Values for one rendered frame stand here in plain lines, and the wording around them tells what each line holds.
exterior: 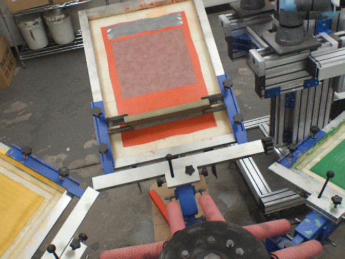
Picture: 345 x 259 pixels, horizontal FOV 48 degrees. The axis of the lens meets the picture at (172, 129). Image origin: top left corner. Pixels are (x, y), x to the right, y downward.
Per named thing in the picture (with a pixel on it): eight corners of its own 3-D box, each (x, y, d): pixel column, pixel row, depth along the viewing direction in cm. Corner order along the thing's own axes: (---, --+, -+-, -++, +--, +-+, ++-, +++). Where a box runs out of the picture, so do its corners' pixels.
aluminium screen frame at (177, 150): (79, 16, 186) (77, 11, 183) (197, -8, 190) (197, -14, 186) (107, 172, 161) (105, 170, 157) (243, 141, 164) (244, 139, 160)
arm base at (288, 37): (296, 30, 203) (298, 11, 197) (311, 41, 191) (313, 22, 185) (269, 36, 201) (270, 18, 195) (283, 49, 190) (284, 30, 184)
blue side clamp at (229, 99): (215, 81, 175) (216, 74, 168) (226, 79, 175) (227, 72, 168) (233, 143, 165) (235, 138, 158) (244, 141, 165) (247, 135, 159)
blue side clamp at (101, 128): (93, 108, 171) (90, 101, 165) (104, 105, 172) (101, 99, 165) (104, 172, 162) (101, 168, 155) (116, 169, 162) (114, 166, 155)
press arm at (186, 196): (173, 175, 156) (172, 172, 151) (187, 171, 156) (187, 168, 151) (183, 218, 150) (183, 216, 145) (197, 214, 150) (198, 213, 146)
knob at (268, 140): (253, 142, 161) (256, 136, 154) (266, 139, 161) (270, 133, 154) (258, 159, 159) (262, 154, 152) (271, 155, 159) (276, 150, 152)
